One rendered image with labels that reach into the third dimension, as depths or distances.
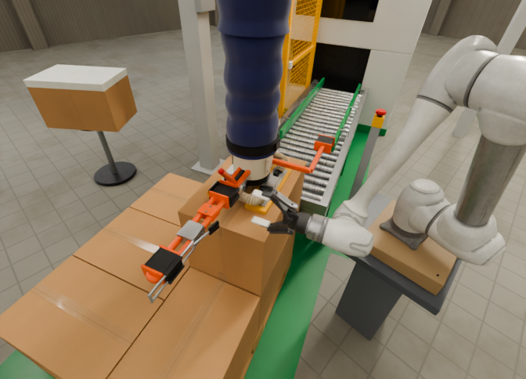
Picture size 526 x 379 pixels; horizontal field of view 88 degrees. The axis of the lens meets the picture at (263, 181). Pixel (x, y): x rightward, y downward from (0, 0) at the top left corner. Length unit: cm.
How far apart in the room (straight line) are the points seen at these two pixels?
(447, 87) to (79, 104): 243
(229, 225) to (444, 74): 85
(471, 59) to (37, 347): 175
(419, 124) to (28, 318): 167
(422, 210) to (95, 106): 233
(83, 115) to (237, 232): 191
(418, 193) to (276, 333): 119
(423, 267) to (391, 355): 83
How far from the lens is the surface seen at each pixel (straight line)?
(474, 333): 238
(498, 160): 95
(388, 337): 209
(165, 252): 88
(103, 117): 261
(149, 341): 138
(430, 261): 138
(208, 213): 97
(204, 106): 262
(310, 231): 93
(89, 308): 155
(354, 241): 92
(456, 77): 86
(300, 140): 252
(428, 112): 87
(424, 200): 126
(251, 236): 108
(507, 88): 82
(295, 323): 196
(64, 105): 273
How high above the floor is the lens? 178
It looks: 39 degrees down
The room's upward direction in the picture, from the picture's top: 3 degrees clockwise
